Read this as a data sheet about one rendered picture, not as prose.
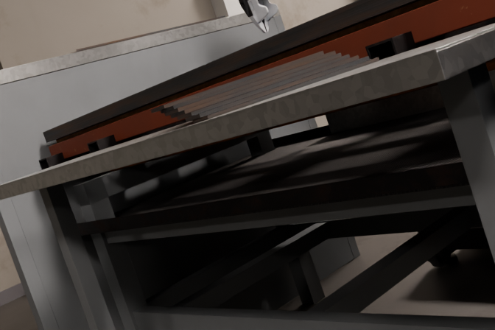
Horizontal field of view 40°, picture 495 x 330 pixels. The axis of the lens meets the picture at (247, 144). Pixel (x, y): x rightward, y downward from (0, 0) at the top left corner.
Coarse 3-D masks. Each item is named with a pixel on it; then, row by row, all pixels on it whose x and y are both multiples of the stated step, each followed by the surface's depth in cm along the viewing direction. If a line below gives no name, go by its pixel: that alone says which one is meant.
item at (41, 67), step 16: (240, 16) 254; (160, 32) 230; (176, 32) 234; (192, 32) 239; (208, 32) 243; (96, 48) 213; (112, 48) 217; (128, 48) 221; (144, 48) 225; (32, 64) 199; (48, 64) 202; (64, 64) 205; (80, 64) 209; (0, 80) 192; (16, 80) 195
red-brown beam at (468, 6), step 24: (432, 0) 100; (456, 0) 94; (480, 0) 92; (360, 24) 110; (384, 24) 103; (408, 24) 100; (432, 24) 98; (456, 24) 95; (312, 48) 115; (336, 48) 111; (360, 48) 108; (240, 72) 133; (168, 96) 152; (120, 120) 163; (144, 120) 156; (168, 120) 150; (72, 144) 184
